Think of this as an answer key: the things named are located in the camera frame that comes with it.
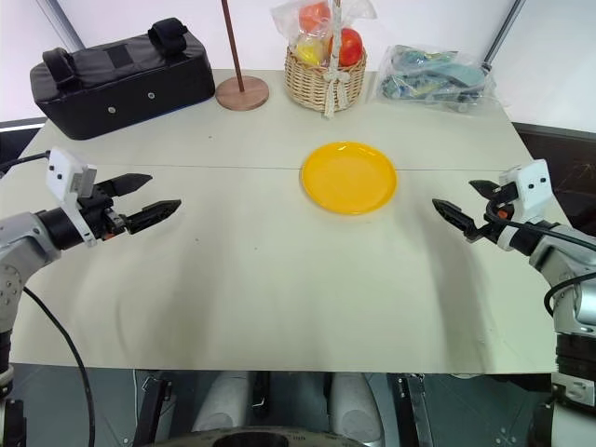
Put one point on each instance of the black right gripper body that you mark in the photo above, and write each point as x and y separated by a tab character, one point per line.
502	207

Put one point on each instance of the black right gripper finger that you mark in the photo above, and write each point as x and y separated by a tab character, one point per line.
458	219
486	188

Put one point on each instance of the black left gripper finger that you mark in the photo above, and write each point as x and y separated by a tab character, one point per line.
128	184
151	215

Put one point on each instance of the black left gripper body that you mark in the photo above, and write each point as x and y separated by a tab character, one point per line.
100	215

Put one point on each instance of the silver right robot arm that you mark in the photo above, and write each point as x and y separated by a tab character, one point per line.
559	253

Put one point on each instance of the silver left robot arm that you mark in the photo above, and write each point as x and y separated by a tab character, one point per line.
18	237

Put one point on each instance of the yellow round plate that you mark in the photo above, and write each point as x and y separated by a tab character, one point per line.
349	179

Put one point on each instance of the yellow round fruit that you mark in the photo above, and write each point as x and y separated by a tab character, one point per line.
309	50

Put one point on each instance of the clear plastic fruit bag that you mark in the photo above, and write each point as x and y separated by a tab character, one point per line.
288	18

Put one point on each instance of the orange round fruit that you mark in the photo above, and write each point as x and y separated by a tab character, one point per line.
313	17

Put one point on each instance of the clear bag of blue items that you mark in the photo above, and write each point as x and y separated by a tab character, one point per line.
433	77

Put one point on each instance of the wooden stand with round base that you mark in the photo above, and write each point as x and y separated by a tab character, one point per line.
242	95

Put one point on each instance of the grey metal pole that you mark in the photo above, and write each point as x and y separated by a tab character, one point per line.
499	30

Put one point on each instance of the red apple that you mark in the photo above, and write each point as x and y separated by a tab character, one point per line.
350	46

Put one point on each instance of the grey rounded robot leg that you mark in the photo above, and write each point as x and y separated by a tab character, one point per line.
223	400
356	405

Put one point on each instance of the woven wicker basket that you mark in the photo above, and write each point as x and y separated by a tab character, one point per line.
307	86

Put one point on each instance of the dark round robot waist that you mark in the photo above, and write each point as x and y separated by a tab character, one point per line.
251	437

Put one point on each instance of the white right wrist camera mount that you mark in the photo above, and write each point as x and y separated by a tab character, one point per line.
531	184

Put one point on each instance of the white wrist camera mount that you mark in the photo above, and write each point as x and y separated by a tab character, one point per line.
63	172
531	184

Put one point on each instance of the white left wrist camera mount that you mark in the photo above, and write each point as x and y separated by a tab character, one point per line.
63	172

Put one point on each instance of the black table frame strut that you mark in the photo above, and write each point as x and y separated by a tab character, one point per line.
414	410
153	405
261	388

